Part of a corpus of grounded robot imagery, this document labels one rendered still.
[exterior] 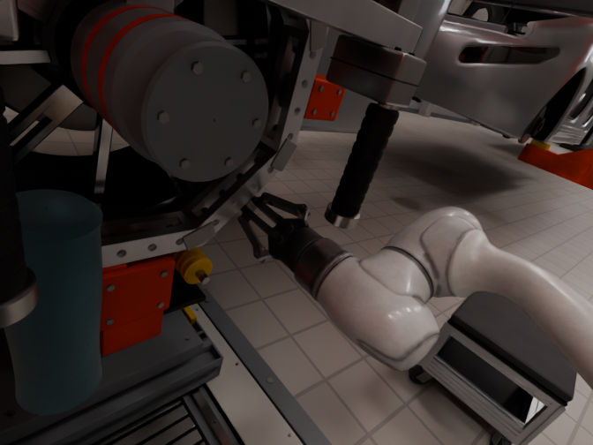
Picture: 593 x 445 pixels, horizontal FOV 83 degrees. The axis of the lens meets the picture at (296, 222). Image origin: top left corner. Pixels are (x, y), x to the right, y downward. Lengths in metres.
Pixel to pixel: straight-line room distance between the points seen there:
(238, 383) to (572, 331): 0.82
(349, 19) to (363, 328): 0.34
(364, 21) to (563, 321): 0.35
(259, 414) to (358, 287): 0.63
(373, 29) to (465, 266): 0.32
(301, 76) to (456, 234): 0.34
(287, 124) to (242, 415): 0.73
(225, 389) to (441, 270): 0.71
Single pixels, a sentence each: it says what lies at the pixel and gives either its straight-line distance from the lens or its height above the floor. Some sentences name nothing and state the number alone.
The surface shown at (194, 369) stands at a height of 0.15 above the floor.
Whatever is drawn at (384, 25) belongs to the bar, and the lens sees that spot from 0.38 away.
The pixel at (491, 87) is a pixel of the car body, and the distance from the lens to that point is 2.74.
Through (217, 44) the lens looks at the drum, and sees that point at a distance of 0.32.
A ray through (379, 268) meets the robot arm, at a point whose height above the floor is 0.70.
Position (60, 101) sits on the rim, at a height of 0.78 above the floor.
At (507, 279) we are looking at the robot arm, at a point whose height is 0.75.
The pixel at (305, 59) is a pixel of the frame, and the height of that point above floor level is 0.91.
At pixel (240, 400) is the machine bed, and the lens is 1.02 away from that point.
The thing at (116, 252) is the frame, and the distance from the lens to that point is 0.55.
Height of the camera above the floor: 0.94
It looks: 28 degrees down
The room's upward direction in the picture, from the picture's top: 18 degrees clockwise
